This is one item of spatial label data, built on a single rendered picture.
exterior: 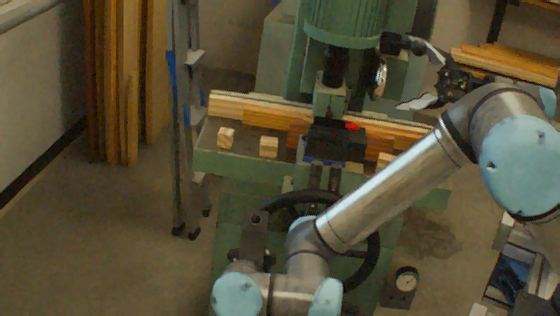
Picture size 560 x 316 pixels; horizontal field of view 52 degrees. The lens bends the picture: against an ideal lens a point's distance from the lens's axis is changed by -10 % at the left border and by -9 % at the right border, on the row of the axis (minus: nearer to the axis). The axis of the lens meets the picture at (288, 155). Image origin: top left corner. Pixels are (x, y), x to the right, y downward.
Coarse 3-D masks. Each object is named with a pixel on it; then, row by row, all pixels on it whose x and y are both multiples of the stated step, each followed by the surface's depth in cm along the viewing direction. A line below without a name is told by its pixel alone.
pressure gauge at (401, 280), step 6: (402, 270) 147; (408, 270) 146; (414, 270) 147; (396, 276) 147; (402, 276) 146; (408, 276) 146; (414, 276) 146; (396, 282) 147; (402, 282) 147; (414, 282) 147; (402, 288) 148; (408, 288) 148; (414, 288) 148
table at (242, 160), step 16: (208, 128) 149; (240, 128) 151; (256, 128) 152; (208, 144) 142; (240, 144) 144; (256, 144) 145; (208, 160) 141; (224, 160) 141; (240, 160) 140; (256, 160) 140; (272, 160) 140; (288, 160) 141; (240, 176) 142; (256, 176) 142; (272, 176) 142; (288, 176) 141; (368, 176) 140; (432, 192) 141; (448, 192) 141; (304, 208) 134; (320, 208) 134
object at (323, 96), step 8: (320, 72) 154; (320, 80) 149; (344, 80) 152; (320, 88) 145; (328, 88) 146; (336, 88) 147; (344, 88) 147; (320, 96) 144; (328, 96) 144; (336, 96) 144; (344, 96) 144; (320, 104) 145; (328, 104) 145; (336, 104) 145; (312, 112) 146; (320, 112) 146; (336, 112) 146
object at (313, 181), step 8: (312, 168) 128; (320, 168) 128; (336, 168) 127; (312, 176) 129; (320, 176) 129; (336, 176) 128; (312, 184) 129; (336, 184) 129; (336, 192) 130; (312, 208) 132; (344, 304) 146; (352, 304) 148; (344, 312) 148; (352, 312) 147; (360, 312) 148
